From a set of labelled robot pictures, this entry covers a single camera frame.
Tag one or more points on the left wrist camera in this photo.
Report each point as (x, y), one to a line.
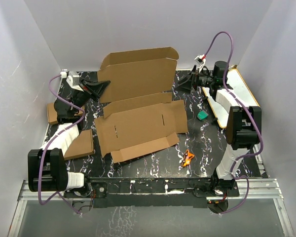
(73, 80)

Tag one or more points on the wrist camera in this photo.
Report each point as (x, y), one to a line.
(73, 80)
(201, 60)

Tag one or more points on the white board yellow rim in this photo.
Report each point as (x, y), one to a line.
(240, 91)

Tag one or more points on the folded cardboard box left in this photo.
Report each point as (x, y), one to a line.
(53, 113)

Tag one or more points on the large cardboard box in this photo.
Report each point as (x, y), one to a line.
(140, 116)

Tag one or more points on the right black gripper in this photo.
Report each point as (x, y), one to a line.
(186, 85)

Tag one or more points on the orange toy truck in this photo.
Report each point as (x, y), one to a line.
(187, 158)

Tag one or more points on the folded cardboard box front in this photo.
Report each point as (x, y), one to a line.
(82, 146)

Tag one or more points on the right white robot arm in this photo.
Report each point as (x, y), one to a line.
(243, 128)

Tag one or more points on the green eraser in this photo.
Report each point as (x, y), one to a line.
(202, 115)

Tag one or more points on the folded cardboard box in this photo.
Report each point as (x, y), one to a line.
(53, 113)
(82, 146)

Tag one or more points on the aluminium frame rail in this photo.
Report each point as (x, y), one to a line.
(258, 211)

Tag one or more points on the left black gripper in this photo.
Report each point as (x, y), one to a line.
(93, 90)

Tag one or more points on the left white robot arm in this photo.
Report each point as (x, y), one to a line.
(47, 170)

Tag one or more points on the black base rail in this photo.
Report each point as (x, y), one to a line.
(210, 192)

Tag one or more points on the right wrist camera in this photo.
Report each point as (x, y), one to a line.
(201, 60)

